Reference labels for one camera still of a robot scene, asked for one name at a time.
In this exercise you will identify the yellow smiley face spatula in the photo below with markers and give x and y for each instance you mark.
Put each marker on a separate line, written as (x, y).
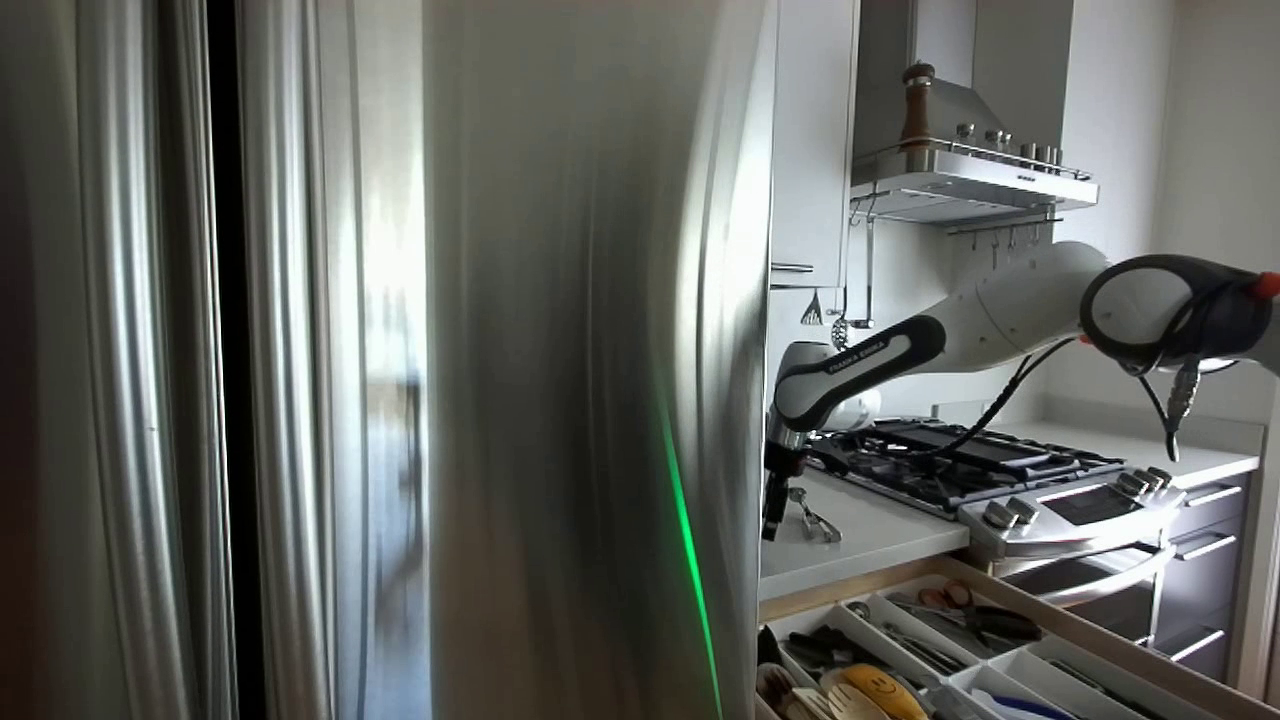
(875, 692)

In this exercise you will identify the small spice jar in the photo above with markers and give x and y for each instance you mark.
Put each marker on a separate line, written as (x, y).
(1000, 136)
(964, 133)
(1036, 155)

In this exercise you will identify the stainless gas stove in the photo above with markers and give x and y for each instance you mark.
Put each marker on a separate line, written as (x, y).
(985, 461)

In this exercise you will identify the stainless steel refrigerator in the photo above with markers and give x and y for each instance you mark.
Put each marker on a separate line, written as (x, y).
(400, 363)

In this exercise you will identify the metal ice cream scoop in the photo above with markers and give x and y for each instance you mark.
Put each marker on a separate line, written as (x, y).
(811, 517)

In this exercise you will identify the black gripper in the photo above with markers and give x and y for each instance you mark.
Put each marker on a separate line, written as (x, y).
(787, 464)

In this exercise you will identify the small hanging kitchen tool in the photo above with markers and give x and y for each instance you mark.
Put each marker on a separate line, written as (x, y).
(840, 331)
(815, 310)

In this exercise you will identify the white cutlery tray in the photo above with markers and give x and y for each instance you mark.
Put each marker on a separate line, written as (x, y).
(1043, 667)

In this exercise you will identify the wooden drawer with dark front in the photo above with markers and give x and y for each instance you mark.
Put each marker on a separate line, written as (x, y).
(1132, 650)

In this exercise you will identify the white and blue peeler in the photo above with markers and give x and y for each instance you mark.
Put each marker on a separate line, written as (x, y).
(1025, 701)

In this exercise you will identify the white wall cabinet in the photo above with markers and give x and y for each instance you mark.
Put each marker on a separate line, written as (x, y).
(815, 133)

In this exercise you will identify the brown pepper mill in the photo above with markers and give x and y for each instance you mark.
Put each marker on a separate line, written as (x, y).
(916, 115)

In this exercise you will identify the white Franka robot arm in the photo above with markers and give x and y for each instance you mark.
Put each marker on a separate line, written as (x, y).
(1015, 312)

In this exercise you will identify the stainless range hood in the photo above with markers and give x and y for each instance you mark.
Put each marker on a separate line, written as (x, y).
(973, 184)

